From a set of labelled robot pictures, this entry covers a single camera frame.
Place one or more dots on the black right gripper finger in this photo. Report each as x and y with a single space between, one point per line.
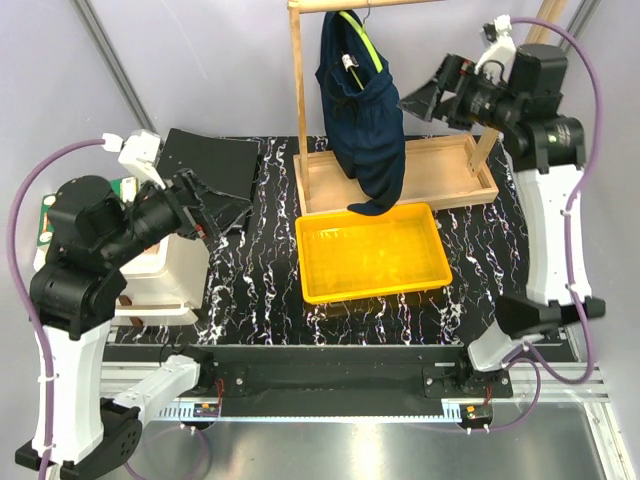
449 111
425 102

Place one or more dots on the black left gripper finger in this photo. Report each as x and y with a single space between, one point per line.
221 212
192 188

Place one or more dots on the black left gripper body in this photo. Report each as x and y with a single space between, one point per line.
191 218

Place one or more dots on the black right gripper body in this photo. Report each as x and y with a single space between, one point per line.
458 76

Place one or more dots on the navy blue shorts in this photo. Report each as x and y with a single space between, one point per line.
364 128

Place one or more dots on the neon yellow clothes hanger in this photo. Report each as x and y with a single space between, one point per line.
358 55

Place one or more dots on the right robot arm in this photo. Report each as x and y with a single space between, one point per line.
545 200

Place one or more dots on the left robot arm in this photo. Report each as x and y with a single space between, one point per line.
71 301

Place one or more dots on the black foam board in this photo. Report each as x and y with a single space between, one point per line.
229 166

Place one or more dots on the wooden clothes rack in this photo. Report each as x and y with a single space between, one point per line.
324 188

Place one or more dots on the white plastic container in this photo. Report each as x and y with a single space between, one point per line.
165 284

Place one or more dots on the green printed cardboard box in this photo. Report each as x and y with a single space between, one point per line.
126 189

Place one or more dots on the yellow plastic tray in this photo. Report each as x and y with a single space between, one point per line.
346 256

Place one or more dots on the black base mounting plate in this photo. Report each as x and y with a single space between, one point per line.
334 384

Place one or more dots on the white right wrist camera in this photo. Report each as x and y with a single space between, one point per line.
501 47

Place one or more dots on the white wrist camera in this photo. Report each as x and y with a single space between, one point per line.
137 154
501 47

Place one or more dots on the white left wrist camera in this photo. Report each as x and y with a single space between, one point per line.
137 154

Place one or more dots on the left aluminium frame post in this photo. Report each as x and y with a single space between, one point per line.
98 34

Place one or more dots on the aluminium frame post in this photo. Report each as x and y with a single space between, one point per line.
98 34
577 15

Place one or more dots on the right aluminium frame post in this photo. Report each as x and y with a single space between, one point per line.
577 15

